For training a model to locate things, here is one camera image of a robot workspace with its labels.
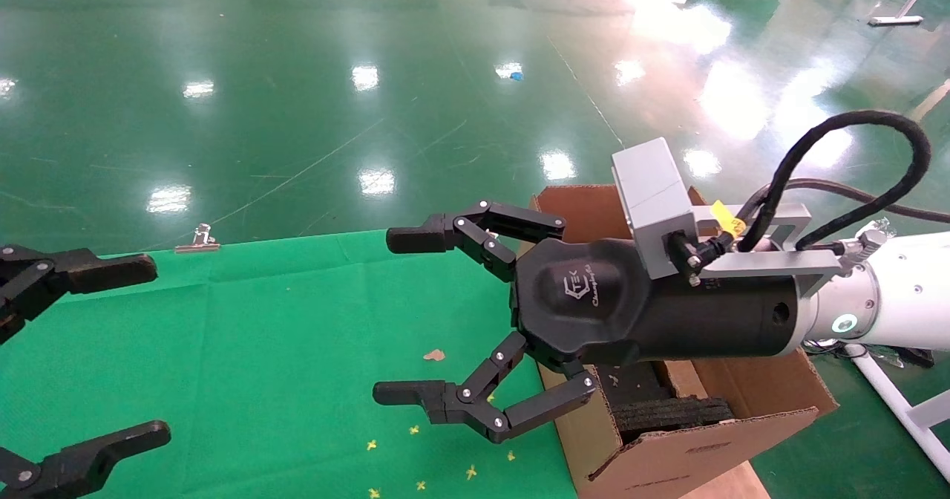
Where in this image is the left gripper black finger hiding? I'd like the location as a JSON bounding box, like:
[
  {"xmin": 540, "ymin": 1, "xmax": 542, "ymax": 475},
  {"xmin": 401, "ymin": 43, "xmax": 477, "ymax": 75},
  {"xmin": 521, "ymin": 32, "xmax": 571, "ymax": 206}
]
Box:
[
  {"xmin": 0, "ymin": 245, "xmax": 159, "ymax": 345},
  {"xmin": 0, "ymin": 422, "xmax": 172, "ymax": 499}
]

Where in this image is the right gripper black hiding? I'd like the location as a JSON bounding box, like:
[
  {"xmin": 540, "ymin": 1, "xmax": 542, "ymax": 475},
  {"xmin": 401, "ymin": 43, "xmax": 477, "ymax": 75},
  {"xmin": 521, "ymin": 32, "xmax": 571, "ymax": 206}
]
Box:
[{"xmin": 372, "ymin": 200, "xmax": 810, "ymax": 444}]

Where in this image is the large open brown carton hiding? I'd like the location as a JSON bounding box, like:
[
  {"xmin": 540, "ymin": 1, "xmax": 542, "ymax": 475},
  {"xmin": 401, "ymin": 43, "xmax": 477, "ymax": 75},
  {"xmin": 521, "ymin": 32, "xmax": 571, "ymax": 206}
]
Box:
[{"xmin": 531, "ymin": 185, "xmax": 839, "ymax": 499}]

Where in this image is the silver binder clip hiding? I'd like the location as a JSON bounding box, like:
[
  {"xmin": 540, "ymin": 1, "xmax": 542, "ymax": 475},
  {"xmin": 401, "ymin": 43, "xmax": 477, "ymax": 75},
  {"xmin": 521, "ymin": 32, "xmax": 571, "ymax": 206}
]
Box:
[{"xmin": 174, "ymin": 224, "xmax": 222, "ymax": 254}]

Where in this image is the black foam liner sheet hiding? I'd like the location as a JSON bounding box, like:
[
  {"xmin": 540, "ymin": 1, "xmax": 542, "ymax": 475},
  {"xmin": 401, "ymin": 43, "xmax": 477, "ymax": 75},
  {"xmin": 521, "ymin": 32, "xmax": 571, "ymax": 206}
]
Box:
[{"xmin": 596, "ymin": 365, "xmax": 669, "ymax": 405}]

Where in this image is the green tablecloth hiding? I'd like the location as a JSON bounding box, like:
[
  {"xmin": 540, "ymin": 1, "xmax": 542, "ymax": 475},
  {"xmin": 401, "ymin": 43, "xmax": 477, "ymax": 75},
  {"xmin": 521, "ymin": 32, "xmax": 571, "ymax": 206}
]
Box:
[{"xmin": 0, "ymin": 229, "xmax": 580, "ymax": 499}]

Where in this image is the black foam block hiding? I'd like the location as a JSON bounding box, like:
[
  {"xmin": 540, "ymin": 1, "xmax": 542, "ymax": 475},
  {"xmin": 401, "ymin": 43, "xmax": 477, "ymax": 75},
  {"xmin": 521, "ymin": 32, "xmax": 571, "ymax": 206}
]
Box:
[{"xmin": 610, "ymin": 395, "xmax": 736, "ymax": 444}]

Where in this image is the tan flat board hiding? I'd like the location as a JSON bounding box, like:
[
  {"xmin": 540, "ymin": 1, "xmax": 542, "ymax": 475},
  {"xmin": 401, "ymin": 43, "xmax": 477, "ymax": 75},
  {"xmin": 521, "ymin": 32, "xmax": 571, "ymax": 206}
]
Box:
[{"xmin": 679, "ymin": 460, "xmax": 773, "ymax": 499}]

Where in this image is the black plastic grid tray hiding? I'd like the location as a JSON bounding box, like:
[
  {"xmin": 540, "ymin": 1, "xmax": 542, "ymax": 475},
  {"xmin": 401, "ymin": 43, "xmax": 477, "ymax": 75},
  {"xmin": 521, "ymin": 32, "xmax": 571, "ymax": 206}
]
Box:
[{"xmin": 887, "ymin": 347, "xmax": 936, "ymax": 370}]

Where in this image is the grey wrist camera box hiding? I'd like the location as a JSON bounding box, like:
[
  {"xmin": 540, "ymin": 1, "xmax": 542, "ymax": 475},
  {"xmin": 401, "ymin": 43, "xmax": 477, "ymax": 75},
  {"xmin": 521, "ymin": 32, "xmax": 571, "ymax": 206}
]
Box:
[{"xmin": 611, "ymin": 137, "xmax": 700, "ymax": 282}]

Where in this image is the yellow cable tag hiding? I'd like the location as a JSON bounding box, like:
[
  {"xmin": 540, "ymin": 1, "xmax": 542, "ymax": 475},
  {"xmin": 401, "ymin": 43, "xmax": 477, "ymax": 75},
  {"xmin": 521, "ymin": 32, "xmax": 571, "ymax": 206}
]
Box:
[{"xmin": 710, "ymin": 200, "xmax": 746, "ymax": 237}]

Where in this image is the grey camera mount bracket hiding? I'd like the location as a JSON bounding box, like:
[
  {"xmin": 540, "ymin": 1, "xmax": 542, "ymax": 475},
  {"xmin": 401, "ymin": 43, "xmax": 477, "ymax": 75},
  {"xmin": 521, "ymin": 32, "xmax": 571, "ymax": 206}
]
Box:
[{"xmin": 689, "ymin": 202, "xmax": 889, "ymax": 297}]

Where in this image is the black looped cable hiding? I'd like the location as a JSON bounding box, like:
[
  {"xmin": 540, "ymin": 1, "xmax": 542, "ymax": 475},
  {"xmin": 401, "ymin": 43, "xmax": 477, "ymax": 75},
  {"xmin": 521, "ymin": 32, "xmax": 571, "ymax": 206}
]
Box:
[{"xmin": 735, "ymin": 109, "xmax": 933, "ymax": 255}]

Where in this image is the long black arm cable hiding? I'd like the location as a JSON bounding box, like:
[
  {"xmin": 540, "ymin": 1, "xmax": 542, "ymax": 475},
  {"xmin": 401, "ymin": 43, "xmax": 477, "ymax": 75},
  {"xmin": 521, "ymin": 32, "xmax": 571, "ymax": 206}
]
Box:
[{"xmin": 750, "ymin": 178, "xmax": 950, "ymax": 225}]

